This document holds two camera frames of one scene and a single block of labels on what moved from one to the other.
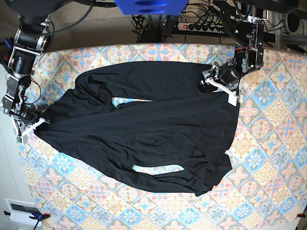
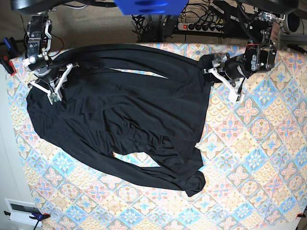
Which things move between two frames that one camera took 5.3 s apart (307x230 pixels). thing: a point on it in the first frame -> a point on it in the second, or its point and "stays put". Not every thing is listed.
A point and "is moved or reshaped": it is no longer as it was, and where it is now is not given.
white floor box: [20, 211] stays put
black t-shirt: [149, 127] is moved or reshaped
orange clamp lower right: [300, 214] stays put
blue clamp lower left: [38, 217] stays put
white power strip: [213, 28] stays put
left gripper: [14, 105] -> [39, 66]
